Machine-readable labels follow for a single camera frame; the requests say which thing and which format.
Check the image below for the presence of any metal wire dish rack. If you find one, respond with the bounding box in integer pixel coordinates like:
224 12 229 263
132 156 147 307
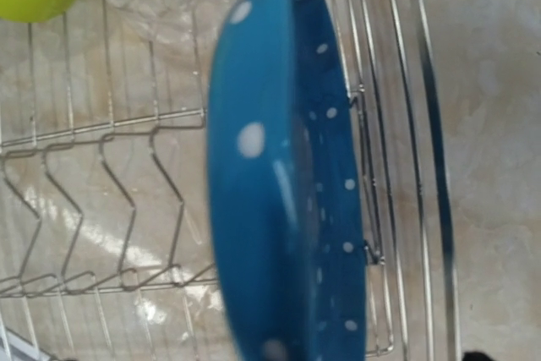
1 0 462 360

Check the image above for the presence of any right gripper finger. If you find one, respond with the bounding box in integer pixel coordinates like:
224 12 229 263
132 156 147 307
462 350 496 361

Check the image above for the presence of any blue polka dot plate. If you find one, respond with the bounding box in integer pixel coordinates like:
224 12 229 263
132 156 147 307
207 0 367 360

